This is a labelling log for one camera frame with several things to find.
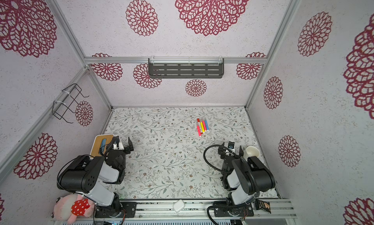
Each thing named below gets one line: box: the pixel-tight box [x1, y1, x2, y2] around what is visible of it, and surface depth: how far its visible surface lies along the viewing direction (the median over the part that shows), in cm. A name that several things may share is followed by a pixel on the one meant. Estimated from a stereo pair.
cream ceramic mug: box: [245, 145, 261, 158], surface depth 90 cm
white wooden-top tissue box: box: [90, 133, 114, 158], surface depth 96 cm
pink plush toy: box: [51, 193, 95, 225], surface depth 70 cm
